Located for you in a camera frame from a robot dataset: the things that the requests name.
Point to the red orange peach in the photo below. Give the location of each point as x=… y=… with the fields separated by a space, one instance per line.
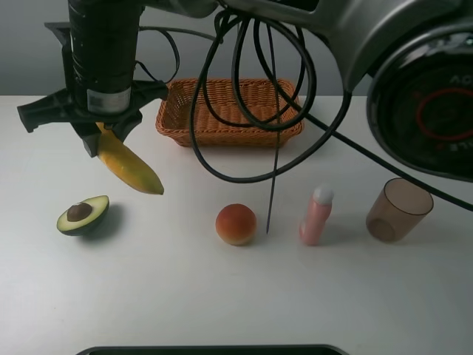
x=236 y=224

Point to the pink bottle white cap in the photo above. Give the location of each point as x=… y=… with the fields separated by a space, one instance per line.
x=318 y=211

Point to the brown wicker basket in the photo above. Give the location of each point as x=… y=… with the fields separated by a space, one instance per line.
x=173 y=115

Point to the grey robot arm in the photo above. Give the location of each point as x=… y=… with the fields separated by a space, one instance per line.
x=418 y=53

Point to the black tray edge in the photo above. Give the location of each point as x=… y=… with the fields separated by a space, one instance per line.
x=218 y=349

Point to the brown translucent plastic cup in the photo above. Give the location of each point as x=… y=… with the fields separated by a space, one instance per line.
x=398 y=209

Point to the halved avocado with pit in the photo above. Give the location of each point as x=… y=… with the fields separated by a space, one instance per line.
x=82 y=217

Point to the yellow banana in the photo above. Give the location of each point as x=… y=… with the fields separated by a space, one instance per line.
x=126 y=165

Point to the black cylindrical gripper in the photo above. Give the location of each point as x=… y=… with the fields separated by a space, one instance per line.
x=98 y=47

